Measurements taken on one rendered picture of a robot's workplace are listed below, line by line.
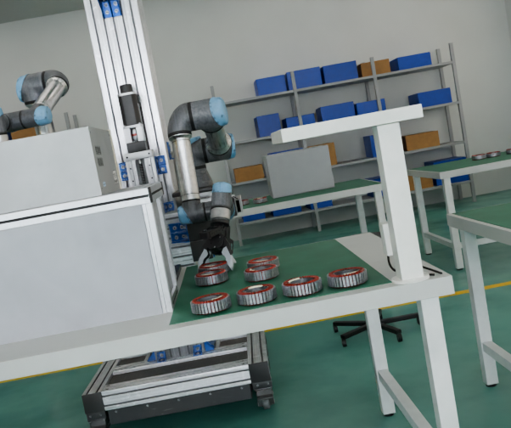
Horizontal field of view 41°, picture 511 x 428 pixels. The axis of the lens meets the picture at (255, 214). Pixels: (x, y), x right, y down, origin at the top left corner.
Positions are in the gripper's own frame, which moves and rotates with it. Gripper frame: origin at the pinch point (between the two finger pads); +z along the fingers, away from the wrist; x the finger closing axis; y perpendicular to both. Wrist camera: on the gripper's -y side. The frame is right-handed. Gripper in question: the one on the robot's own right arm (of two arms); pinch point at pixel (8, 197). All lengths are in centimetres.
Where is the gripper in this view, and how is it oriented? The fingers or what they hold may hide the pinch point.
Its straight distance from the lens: 286.4
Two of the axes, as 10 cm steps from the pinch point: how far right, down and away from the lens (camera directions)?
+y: -0.2, -0.9, 10.0
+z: 1.8, 9.8, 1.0
